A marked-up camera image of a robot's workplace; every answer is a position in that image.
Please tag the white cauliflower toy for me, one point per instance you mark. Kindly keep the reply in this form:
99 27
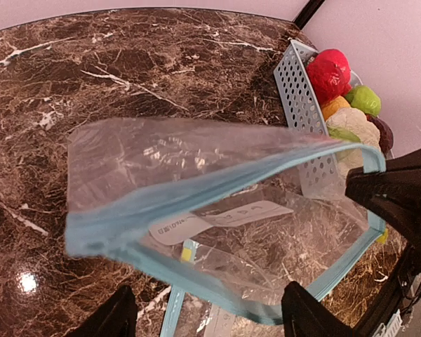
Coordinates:
351 125

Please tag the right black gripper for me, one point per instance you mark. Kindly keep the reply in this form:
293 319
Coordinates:
394 195

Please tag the right black frame post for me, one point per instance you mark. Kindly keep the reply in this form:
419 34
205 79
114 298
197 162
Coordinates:
307 12

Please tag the light blue plastic basket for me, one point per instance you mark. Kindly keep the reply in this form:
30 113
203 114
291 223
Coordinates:
308 130

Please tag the white slotted cable duct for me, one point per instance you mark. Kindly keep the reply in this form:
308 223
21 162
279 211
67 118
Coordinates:
391 328

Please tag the dark red pomegranate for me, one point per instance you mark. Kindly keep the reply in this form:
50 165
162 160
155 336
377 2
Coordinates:
386 141

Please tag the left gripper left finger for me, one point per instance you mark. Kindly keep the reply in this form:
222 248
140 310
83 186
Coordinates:
117 316

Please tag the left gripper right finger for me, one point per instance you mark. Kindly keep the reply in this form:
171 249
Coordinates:
303 315

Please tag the green apple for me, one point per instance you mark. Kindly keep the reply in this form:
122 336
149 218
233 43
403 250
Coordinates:
365 99

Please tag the orange fruit toy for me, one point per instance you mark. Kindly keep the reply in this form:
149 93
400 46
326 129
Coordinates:
330 108

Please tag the clear zip bag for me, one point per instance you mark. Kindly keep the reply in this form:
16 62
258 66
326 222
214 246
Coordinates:
189 315
230 213

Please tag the red round fruit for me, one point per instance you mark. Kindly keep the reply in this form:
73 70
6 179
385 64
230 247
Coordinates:
329 74

